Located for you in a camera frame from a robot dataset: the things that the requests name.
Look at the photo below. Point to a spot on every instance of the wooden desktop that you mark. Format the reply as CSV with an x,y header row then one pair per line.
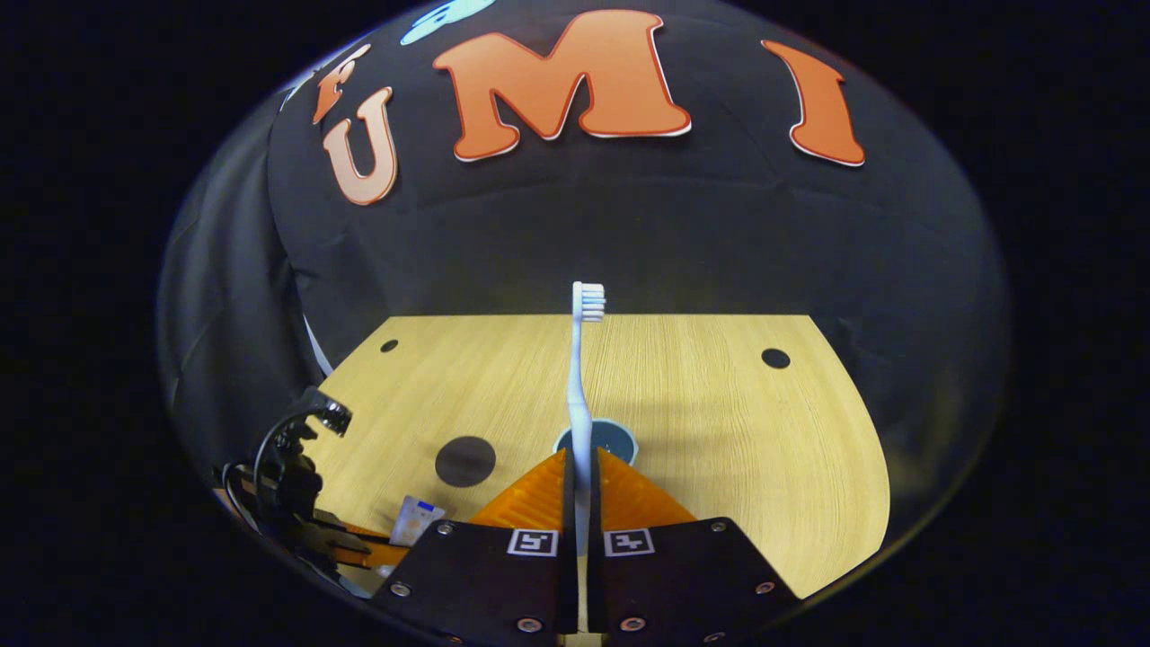
x,y
719,431

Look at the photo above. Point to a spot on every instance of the light blue cup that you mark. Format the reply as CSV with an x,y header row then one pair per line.
x,y
615,440

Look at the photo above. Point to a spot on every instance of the white toothbrush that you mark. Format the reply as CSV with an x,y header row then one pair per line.
x,y
579,395

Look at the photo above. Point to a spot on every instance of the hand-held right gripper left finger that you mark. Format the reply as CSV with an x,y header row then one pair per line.
x,y
568,575

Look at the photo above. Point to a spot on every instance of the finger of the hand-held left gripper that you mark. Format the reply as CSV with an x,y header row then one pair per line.
x,y
377,555
346,530

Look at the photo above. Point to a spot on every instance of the dark round coaster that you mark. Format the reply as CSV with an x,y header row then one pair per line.
x,y
465,461

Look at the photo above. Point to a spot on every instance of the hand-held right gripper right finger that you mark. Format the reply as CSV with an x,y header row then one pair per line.
x,y
595,575

